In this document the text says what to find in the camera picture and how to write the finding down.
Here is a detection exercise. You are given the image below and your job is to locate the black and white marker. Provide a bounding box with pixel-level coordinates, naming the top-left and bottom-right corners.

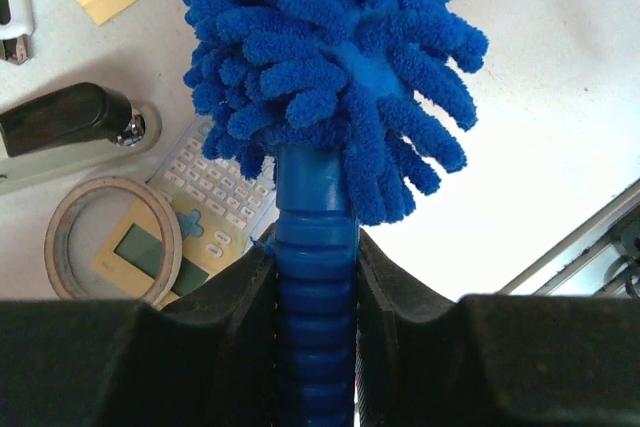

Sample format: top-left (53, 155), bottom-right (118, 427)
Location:
top-left (1, 0), bottom-right (35, 65)

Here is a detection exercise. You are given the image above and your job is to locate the yellow blue calculator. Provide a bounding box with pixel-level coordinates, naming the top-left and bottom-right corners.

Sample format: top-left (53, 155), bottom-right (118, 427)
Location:
top-left (145, 116), bottom-right (279, 309)

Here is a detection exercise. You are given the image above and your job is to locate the grey black stapler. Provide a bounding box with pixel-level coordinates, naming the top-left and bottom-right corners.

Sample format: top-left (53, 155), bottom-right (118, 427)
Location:
top-left (1, 82), bottom-right (162, 195)

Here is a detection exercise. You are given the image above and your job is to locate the tape roll ring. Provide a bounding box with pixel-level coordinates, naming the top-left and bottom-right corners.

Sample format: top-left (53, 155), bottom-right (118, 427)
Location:
top-left (43, 175), bottom-right (184, 310)

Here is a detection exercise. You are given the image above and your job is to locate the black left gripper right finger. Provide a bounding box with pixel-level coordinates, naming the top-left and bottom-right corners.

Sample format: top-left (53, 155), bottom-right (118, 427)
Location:
top-left (356, 235), bottom-right (639, 426)

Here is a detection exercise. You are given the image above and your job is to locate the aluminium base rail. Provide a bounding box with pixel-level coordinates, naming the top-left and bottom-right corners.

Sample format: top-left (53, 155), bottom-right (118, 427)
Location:
top-left (498, 182), bottom-right (639, 299)

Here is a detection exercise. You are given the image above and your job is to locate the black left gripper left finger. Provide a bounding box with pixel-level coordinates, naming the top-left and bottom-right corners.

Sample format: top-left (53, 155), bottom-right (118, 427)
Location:
top-left (1, 232), bottom-right (276, 426)

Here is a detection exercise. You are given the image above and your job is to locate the blue microfiber duster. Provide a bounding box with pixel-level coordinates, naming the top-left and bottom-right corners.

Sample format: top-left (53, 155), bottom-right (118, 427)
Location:
top-left (182, 0), bottom-right (488, 426)

